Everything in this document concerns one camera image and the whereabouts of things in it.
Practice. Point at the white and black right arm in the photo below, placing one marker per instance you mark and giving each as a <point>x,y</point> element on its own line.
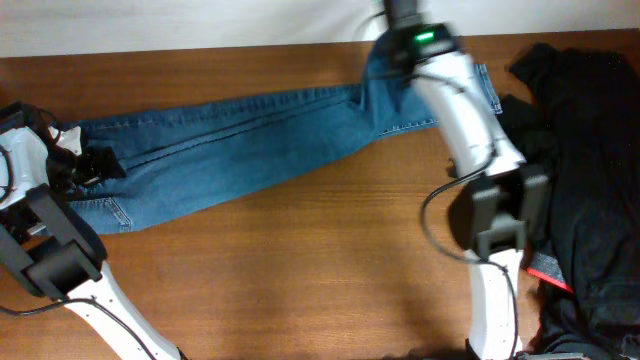
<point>501,195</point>

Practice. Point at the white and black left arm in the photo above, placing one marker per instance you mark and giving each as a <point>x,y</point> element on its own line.
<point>47,247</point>

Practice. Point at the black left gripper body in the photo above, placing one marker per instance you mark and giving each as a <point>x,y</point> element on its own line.
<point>80,166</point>

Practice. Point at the black garment pile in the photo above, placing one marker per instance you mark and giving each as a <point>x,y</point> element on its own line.
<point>583,129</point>

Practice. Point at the blue denim jeans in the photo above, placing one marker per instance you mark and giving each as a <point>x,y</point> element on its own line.
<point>182,160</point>

